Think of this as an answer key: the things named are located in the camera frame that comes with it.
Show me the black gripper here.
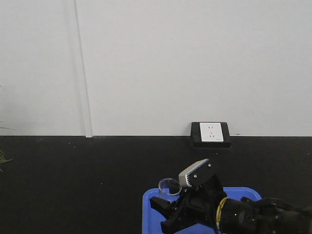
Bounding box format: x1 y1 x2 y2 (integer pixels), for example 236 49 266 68
150 174 227 234

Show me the clear glass beaker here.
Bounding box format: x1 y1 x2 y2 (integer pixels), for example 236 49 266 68
158 178 181 198

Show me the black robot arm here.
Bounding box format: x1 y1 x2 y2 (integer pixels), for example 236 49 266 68
150 175 312 234

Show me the blue plastic tray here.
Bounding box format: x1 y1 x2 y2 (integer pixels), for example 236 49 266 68
142 187 262 234

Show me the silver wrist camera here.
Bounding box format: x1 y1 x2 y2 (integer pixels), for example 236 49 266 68
178 159 213 188

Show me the yellow cable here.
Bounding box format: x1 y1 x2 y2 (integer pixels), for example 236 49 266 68
215 197 228 231

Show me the white wall power socket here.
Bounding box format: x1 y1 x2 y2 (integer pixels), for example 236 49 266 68
190 122 231 148

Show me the white wall conduit strip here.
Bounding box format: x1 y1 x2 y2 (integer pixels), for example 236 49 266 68
73 0 93 138

